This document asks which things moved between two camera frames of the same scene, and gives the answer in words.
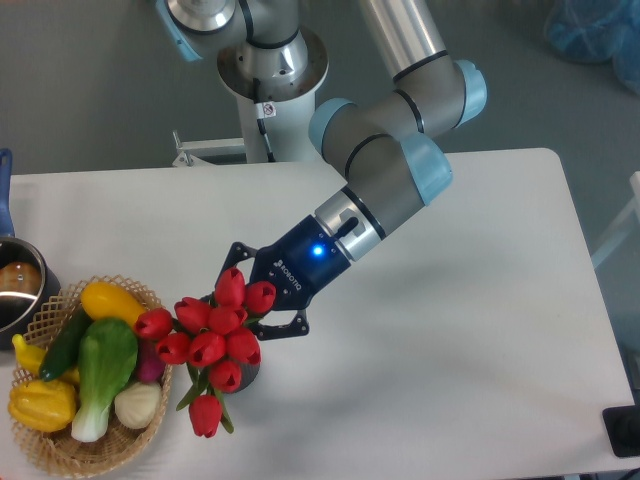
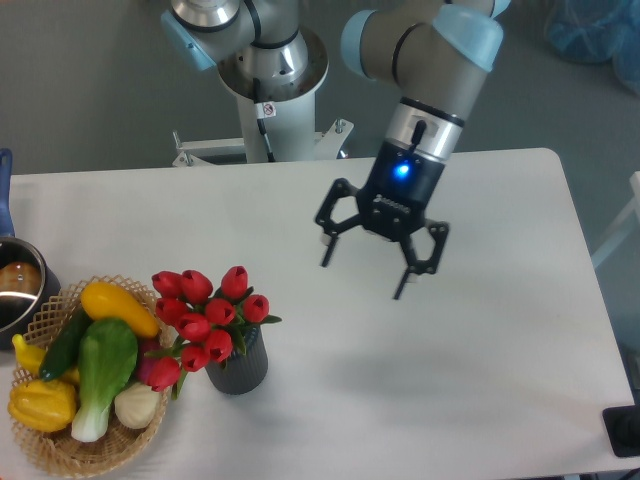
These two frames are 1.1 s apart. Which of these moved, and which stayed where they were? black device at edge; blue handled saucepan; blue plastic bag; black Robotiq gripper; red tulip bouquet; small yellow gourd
Moved: red tulip bouquet; black Robotiq gripper
Stayed: blue plastic bag; small yellow gourd; blue handled saucepan; black device at edge
